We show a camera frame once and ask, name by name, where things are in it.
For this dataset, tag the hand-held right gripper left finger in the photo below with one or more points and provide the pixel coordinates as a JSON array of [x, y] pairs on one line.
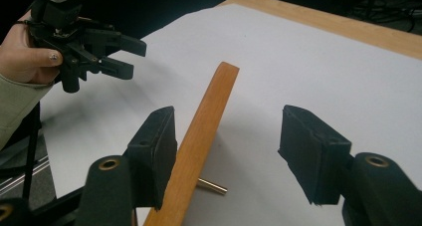
[[151, 159]]

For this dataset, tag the aluminium floor rail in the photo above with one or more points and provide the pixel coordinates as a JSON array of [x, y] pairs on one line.
[[20, 179]]

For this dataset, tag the brass pin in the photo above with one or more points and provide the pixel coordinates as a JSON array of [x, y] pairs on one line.
[[214, 186]]

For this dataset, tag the white paper sheet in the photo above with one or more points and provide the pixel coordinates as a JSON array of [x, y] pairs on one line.
[[298, 70]]

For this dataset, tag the wooden board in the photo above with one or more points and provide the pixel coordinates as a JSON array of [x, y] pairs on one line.
[[195, 136]]

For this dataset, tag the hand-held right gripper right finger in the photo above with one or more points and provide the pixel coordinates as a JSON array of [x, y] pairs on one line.
[[312, 153]]

